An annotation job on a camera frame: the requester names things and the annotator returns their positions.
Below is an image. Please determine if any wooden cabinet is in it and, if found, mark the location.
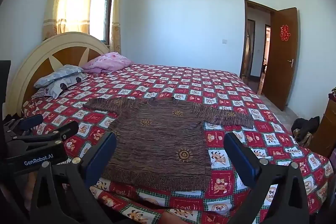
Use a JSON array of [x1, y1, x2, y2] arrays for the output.
[[306, 98, 336, 156]]

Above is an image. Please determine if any narrow yellow curtain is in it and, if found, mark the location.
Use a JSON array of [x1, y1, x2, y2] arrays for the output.
[[110, 0, 124, 54]]

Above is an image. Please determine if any brown wooden door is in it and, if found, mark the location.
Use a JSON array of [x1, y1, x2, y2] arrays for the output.
[[262, 7, 298, 111]]

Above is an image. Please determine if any striped pillow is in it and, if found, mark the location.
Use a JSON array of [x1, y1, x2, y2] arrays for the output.
[[31, 88, 48, 99]]

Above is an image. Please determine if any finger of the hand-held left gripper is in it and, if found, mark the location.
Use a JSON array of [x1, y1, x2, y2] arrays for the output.
[[20, 114, 44, 131], [13, 121, 79, 146]]

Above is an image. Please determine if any grey-blue patterned pillow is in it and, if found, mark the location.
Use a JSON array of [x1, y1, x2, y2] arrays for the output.
[[34, 64, 84, 88]]

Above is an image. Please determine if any brown door frame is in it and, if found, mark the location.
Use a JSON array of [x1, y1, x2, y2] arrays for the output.
[[239, 0, 276, 80]]

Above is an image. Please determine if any brown knitted sweater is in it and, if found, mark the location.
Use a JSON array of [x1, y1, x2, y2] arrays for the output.
[[83, 97, 255, 191]]

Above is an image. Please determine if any dark clothes pile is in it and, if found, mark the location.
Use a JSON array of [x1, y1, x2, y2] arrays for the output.
[[291, 116, 320, 147]]

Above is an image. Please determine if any white pillow with dark spots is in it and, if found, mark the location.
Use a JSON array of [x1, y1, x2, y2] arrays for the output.
[[43, 73, 88, 99]]

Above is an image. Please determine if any red paper door decoration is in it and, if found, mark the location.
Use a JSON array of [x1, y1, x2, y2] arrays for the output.
[[280, 25, 291, 41]]

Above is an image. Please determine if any cream and wood headboard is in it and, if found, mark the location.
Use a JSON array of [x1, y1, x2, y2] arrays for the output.
[[6, 32, 110, 119]]

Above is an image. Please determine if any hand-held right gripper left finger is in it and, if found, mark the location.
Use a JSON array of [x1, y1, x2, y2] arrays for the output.
[[30, 132, 117, 224]]

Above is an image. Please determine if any red checked printed blanket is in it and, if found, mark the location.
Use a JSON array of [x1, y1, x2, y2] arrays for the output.
[[22, 64, 334, 224]]

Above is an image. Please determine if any window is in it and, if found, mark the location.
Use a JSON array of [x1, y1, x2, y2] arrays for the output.
[[89, 0, 116, 46]]

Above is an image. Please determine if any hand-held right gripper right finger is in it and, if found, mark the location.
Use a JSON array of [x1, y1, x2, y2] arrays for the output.
[[224, 132, 310, 224]]

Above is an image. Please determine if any pink pillow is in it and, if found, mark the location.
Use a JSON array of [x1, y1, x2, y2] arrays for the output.
[[82, 52, 133, 73]]

